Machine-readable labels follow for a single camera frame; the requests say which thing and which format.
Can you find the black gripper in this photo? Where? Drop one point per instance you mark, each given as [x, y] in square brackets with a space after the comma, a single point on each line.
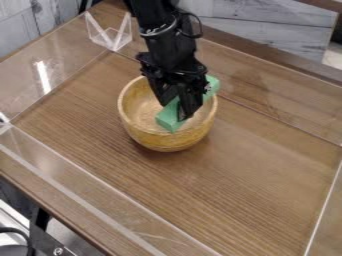
[184, 80]

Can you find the green rectangular block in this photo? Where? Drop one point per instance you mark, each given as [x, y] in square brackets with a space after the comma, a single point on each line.
[168, 116]

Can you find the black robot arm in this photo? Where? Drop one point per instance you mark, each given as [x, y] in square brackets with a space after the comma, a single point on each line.
[169, 64]

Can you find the brown wooden bowl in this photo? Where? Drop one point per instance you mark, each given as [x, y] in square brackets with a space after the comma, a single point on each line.
[138, 108]

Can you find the clear acrylic tray wall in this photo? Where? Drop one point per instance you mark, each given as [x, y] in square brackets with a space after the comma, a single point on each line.
[118, 224]

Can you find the black table leg bracket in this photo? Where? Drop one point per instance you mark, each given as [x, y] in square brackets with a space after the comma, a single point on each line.
[45, 244]

